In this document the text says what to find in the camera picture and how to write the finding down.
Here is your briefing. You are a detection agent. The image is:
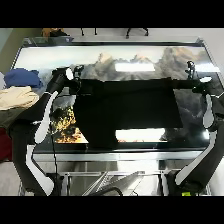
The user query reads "black garment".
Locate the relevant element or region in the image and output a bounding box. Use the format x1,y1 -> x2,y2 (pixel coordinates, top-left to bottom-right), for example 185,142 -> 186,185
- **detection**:
72,77 -> 202,149

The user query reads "blue garment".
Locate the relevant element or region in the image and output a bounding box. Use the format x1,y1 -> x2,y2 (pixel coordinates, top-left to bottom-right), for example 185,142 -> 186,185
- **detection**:
3,68 -> 45,89

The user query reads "cream garment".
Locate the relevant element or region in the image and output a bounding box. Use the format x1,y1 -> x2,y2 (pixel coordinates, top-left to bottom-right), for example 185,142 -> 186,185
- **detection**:
0,85 -> 40,111

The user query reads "olive green garment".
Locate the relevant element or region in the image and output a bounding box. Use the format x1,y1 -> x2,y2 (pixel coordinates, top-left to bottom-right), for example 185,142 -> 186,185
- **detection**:
0,107 -> 26,130

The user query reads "dark red garment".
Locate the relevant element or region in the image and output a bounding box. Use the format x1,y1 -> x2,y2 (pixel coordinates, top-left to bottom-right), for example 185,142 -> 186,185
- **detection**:
0,127 -> 14,162

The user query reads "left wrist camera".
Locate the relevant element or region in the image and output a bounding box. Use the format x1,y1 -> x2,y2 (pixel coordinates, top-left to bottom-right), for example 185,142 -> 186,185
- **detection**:
73,65 -> 85,80

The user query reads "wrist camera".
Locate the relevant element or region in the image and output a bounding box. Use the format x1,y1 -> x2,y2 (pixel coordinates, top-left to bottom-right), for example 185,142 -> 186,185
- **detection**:
73,65 -> 85,80
185,60 -> 197,80

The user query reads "silver frame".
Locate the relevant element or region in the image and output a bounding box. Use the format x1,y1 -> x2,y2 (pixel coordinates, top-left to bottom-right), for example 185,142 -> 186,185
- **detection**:
19,150 -> 214,197

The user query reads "black cable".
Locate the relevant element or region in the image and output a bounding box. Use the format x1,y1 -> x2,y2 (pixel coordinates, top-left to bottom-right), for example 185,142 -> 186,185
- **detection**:
49,109 -> 60,197

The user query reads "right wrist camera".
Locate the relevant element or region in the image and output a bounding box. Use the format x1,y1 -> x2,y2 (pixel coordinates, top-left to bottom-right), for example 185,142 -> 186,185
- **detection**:
185,60 -> 197,80

